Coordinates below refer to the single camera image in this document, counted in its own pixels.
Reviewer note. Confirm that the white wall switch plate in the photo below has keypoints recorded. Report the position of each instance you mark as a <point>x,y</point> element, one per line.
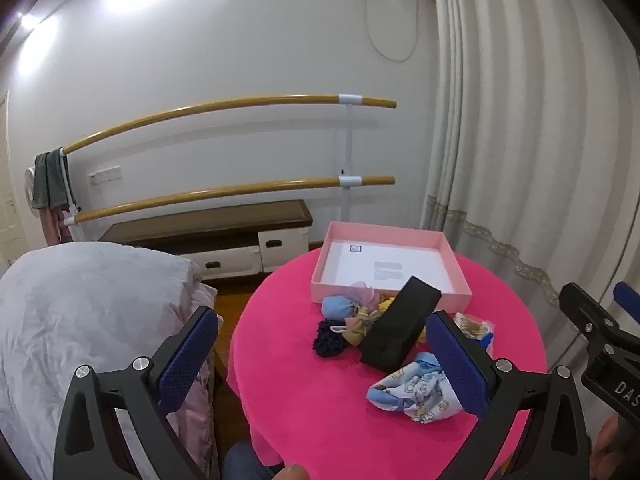
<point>105,174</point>

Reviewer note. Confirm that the white slanted barre post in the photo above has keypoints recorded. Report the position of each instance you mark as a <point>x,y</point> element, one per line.
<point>75,220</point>

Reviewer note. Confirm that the navy crochet hair net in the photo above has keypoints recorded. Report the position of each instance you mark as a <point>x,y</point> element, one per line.
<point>327,342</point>

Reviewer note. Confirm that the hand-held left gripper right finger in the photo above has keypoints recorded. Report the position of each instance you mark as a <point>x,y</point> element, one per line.
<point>457,365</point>

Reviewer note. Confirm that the blue cartoon print cloth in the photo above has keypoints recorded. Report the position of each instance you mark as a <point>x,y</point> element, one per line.
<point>405,390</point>

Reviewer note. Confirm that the short wooden barre rail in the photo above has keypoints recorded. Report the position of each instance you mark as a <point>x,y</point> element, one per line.
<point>225,193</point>

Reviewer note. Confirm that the person's blue jeans leg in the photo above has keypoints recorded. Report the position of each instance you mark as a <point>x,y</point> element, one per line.
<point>245,462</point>

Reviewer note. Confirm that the long wooden barre rail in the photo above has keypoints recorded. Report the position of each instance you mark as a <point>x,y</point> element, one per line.
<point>200,109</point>

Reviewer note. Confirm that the white door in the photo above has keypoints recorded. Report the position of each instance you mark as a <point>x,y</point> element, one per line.
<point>10,210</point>

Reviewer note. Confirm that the person's right hand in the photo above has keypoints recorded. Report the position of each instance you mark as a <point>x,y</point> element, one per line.
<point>607,440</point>

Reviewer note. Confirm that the pink cardboard box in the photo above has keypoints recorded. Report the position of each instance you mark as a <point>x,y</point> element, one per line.
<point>400,260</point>

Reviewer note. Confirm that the low cabinet with white drawers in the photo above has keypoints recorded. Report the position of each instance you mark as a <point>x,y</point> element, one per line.
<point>200,220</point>

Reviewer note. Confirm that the pink printed bedsheet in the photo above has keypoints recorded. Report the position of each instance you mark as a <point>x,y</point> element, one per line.
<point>200,435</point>

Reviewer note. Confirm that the cream curtain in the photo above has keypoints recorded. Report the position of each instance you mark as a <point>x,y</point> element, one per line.
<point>525,135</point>

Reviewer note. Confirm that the white round disc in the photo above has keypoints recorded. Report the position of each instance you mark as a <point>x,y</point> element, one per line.
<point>30,185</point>

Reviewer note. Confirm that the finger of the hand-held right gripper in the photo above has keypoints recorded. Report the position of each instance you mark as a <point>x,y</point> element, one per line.
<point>587,310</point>
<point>627,300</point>

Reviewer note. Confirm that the black rectangular case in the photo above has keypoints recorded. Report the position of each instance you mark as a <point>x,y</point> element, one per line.
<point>395,330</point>

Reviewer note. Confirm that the pink hanging garment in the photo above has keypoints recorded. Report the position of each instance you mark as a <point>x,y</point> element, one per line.
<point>50,225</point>

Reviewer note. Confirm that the round pink table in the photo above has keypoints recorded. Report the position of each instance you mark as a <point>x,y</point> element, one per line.
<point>310,400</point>

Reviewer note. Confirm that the pink organza scrunchie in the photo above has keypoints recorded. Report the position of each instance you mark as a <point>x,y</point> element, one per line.
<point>362,292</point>

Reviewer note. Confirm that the person's left hand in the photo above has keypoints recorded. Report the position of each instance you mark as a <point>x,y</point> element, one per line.
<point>293,472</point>

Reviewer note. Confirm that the grey hanging garment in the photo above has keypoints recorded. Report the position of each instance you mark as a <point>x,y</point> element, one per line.
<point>50,180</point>

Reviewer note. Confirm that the white duvet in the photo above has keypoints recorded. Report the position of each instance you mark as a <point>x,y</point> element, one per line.
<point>75,310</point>

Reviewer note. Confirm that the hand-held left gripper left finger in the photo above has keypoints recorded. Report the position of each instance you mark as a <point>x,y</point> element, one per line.
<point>187,360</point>

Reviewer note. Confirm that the clear packet of hairpins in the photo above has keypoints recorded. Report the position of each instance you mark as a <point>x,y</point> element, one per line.
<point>472,327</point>

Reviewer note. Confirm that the beige fabric scrunchie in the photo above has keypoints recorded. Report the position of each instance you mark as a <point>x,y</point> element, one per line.
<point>361,327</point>

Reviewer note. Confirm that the white straight barre post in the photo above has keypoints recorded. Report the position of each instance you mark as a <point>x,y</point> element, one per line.
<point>349,145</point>

